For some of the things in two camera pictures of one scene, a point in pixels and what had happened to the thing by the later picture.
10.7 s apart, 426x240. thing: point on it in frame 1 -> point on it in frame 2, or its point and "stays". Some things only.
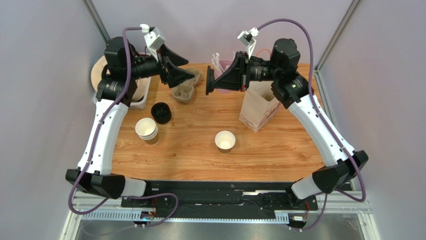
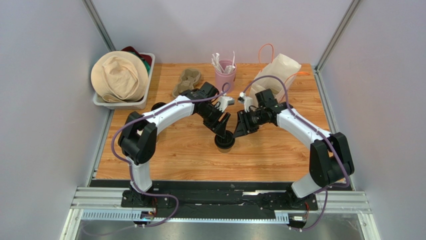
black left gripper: [173, 75] -> [221, 129]
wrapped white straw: [215, 60] stays
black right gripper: [245, 71] -> [244, 121]
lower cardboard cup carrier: [184, 91] stays
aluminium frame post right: [348, 15] stays
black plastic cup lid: [210, 79] -> [228, 141]
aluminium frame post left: [96, 19] stays
